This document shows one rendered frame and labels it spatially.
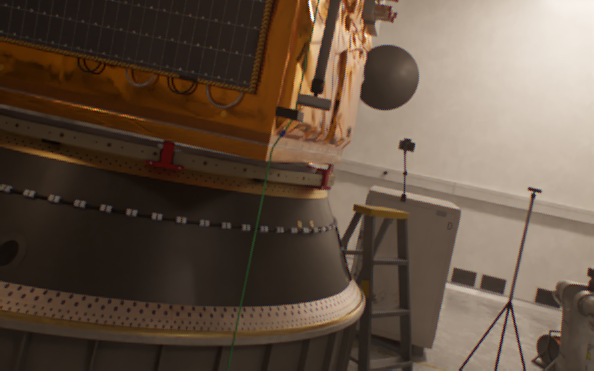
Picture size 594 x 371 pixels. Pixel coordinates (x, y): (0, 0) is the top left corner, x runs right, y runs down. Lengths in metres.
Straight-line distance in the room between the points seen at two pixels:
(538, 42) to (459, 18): 1.28
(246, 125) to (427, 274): 4.45
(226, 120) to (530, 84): 8.68
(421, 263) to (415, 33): 5.08
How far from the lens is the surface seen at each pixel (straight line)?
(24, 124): 2.24
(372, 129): 9.98
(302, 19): 1.86
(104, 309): 1.99
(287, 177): 2.31
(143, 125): 1.92
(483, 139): 10.05
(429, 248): 6.03
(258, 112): 1.79
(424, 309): 6.14
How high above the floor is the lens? 1.83
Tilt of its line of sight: 2 degrees down
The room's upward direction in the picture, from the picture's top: 12 degrees clockwise
